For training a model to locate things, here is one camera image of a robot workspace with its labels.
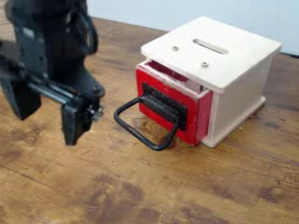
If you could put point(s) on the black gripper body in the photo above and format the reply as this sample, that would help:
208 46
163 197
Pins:
47 60

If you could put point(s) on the screw on box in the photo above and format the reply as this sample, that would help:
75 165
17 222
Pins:
204 64
175 48

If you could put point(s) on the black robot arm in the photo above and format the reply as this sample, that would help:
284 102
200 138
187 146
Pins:
51 15

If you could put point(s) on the right screw on box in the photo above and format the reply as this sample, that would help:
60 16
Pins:
204 64

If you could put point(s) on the white wooden box cabinet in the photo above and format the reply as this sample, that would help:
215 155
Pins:
239 56

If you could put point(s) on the left screw on box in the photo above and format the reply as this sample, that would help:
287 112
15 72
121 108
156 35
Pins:
175 48

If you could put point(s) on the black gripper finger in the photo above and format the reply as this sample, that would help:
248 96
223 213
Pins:
76 121
24 101

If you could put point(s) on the black metal drawer handle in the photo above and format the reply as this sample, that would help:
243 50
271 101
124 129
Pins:
166 111

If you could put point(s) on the red drawer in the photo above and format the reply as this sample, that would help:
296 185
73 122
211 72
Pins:
182 94

